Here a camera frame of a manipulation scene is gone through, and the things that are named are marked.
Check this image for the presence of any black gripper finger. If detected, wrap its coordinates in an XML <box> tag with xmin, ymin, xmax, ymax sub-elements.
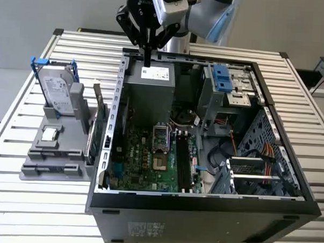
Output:
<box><xmin>147</xmin><ymin>22</ymin><xmax>181</xmax><ymax>69</ymax></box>
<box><xmin>113</xmin><ymin>5</ymin><xmax>151</xmax><ymax>68</ymax></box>

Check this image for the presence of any RAM stick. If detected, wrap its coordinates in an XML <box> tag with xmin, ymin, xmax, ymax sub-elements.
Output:
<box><xmin>40</xmin><ymin>149</ymin><xmax>80</xmax><ymax>159</ymax></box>
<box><xmin>34</xmin><ymin>162</ymin><xmax>79</xmax><ymax>175</ymax></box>

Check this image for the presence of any grey power supply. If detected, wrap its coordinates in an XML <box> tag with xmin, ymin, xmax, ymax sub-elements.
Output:
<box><xmin>123</xmin><ymin>59</ymin><xmax>177</xmax><ymax>128</ymax></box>

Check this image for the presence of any blue plastic drive latch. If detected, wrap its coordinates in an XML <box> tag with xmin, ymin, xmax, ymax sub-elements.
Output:
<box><xmin>211</xmin><ymin>63</ymin><xmax>232</xmax><ymax>93</ymax></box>

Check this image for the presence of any round black speaker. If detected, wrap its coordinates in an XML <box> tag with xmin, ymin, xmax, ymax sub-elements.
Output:
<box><xmin>175</xmin><ymin>108</ymin><xmax>197</xmax><ymax>126</ymax></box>

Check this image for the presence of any hard disk in blue carrier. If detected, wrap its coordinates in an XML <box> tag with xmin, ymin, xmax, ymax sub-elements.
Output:
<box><xmin>27</xmin><ymin>55</ymin><xmax>79</xmax><ymax>117</ymax></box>

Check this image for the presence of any metal socket cover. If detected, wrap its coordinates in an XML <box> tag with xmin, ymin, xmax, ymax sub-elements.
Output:
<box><xmin>152</xmin><ymin>123</ymin><xmax>170</xmax><ymax>153</ymax></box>

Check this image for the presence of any thin locking lever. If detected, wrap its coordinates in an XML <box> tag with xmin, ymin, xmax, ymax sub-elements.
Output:
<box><xmin>167</xmin><ymin>128</ymin><xmax>178</xmax><ymax>153</ymax></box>

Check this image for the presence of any green graphics card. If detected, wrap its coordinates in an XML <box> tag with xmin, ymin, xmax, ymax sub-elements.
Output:
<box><xmin>84</xmin><ymin>82</ymin><xmax>110</xmax><ymax>166</ymax></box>

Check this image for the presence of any grey parts rack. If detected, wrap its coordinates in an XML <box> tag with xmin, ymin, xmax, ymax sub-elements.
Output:
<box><xmin>19</xmin><ymin>80</ymin><xmax>110</xmax><ymax>184</ymax></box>

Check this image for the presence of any CPU socket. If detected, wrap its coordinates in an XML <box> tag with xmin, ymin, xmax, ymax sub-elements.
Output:
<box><xmin>152</xmin><ymin>152</ymin><xmax>169</xmax><ymax>173</ymax></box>

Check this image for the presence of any green motherboard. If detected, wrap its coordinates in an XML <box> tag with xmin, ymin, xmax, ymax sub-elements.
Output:
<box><xmin>109</xmin><ymin>123</ymin><xmax>205</xmax><ymax>194</ymax></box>

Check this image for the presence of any silver CPU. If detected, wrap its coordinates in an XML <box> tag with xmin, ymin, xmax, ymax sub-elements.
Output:
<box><xmin>41</xmin><ymin>126</ymin><xmax>59</xmax><ymax>142</ymax></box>

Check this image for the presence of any blue expansion slot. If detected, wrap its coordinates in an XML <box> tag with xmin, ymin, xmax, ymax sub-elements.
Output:
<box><xmin>112</xmin><ymin>163</ymin><xmax>124</xmax><ymax>178</ymax></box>

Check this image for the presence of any grey metal disk bay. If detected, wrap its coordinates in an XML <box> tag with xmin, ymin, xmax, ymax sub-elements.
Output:
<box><xmin>209</xmin><ymin>154</ymin><xmax>285</xmax><ymax>197</ymax></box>

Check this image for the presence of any black PC case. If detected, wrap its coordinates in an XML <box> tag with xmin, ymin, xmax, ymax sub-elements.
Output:
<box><xmin>83</xmin><ymin>45</ymin><xmax>324</xmax><ymax>243</ymax></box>

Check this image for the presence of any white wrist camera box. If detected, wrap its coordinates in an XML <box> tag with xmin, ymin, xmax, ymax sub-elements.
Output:
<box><xmin>151</xmin><ymin>0</ymin><xmax>190</xmax><ymax>26</ymax></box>

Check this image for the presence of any thin orange wire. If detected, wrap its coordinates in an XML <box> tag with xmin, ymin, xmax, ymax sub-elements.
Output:
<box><xmin>228</xmin><ymin>129</ymin><xmax>238</xmax><ymax>158</ymax></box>

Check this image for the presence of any black wire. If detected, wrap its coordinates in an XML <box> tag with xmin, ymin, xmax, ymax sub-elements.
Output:
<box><xmin>206</xmin><ymin>137</ymin><xmax>233</xmax><ymax>175</ymax></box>

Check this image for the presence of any blue flat wire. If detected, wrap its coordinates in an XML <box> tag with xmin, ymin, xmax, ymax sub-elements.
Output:
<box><xmin>194</xmin><ymin>165</ymin><xmax>220</xmax><ymax>175</ymax></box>

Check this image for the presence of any orange yellow red wire bundle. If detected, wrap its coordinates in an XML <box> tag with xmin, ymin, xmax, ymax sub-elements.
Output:
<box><xmin>261</xmin><ymin>141</ymin><xmax>276</xmax><ymax>186</ymax></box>

